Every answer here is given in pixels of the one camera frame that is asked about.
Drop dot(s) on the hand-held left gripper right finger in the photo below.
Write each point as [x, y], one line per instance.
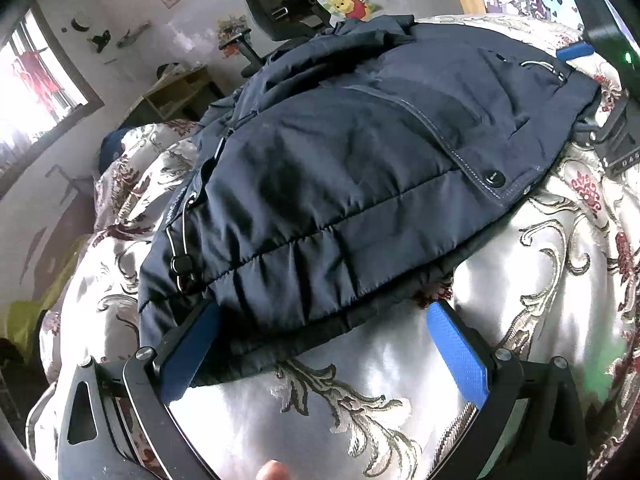
[457, 355]

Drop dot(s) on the red hanging clothes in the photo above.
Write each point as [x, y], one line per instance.
[35, 77]

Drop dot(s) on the dark navy padded jacket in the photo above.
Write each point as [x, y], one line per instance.
[350, 170]

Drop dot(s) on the clutter on desk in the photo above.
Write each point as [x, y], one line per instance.
[169, 71]

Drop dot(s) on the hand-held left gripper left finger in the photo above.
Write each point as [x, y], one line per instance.
[187, 355]

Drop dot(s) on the floral satin blanket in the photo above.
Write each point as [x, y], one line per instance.
[525, 285]

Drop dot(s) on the person's left hand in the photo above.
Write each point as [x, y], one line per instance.
[272, 471]

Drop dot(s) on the black office chair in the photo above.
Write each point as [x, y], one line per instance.
[275, 0]

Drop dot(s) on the black wall sticker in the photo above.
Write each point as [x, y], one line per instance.
[101, 41]

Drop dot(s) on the yellow bear wall sticker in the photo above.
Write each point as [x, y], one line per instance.
[352, 5]

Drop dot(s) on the yellow-green cloth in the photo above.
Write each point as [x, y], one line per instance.
[45, 300]

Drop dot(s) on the wooden desk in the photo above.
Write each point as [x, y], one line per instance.
[180, 92]

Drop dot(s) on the cartoon wall poster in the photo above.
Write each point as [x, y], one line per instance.
[232, 32]

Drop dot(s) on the round wall fixture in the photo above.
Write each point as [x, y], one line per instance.
[81, 21]

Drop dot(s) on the blue pillow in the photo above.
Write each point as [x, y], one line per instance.
[114, 147]

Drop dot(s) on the window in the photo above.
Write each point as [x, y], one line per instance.
[35, 95]

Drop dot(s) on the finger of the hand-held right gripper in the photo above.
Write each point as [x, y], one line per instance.
[602, 125]
[575, 52]

